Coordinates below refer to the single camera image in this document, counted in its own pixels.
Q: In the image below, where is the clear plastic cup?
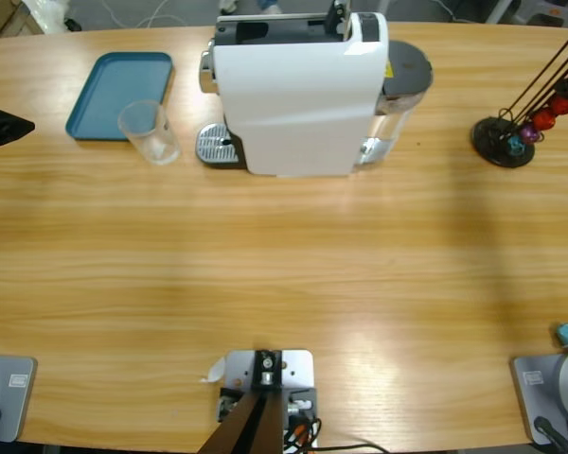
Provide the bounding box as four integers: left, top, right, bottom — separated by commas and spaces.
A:
117, 99, 182, 166

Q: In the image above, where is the purple coffee capsule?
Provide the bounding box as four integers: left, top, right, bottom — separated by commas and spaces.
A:
520, 123, 543, 146

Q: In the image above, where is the white coffee machine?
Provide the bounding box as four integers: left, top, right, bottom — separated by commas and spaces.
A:
198, 11, 390, 180

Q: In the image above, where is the brown cardboard box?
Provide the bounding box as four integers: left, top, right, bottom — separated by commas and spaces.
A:
0, 0, 44, 42

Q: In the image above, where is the black capsule stand with rods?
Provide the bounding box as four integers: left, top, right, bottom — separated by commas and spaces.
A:
470, 30, 568, 169

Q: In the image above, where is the white plastic bag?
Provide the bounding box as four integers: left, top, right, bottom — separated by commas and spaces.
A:
21, 0, 72, 32

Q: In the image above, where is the blue plastic tray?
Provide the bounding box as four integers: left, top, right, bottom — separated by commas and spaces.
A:
64, 51, 174, 143

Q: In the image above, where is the clear water tank dark lid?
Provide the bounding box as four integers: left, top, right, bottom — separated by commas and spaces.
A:
354, 40, 435, 171

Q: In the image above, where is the white paper tape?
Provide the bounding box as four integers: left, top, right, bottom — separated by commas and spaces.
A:
198, 357, 226, 384

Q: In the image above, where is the white floor cable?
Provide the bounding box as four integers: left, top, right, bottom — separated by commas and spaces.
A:
101, 0, 181, 29

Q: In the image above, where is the arm grey base plate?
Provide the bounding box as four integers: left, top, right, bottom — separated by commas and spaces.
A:
0, 355, 38, 444
509, 355, 568, 445

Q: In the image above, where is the white mount block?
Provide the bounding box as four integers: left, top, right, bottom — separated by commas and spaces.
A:
222, 348, 314, 393

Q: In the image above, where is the dark camera post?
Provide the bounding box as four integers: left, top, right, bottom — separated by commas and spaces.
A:
202, 348, 285, 454

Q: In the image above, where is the black mount bracket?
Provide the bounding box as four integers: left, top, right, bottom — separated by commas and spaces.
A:
217, 386, 319, 425

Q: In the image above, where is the thin black cable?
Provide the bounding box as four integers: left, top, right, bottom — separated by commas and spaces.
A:
311, 441, 392, 454

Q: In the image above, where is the orange and black wire bundle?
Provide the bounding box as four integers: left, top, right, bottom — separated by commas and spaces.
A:
283, 413, 323, 453

